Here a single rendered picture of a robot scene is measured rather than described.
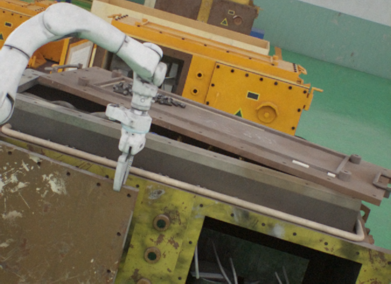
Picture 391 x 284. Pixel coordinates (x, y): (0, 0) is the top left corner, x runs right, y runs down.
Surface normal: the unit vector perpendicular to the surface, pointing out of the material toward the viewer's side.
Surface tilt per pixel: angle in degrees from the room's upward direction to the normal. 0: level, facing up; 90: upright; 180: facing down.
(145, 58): 59
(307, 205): 90
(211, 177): 90
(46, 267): 90
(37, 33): 64
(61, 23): 68
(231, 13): 90
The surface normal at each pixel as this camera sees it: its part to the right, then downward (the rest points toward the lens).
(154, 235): -0.13, 0.23
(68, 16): 0.52, -0.18
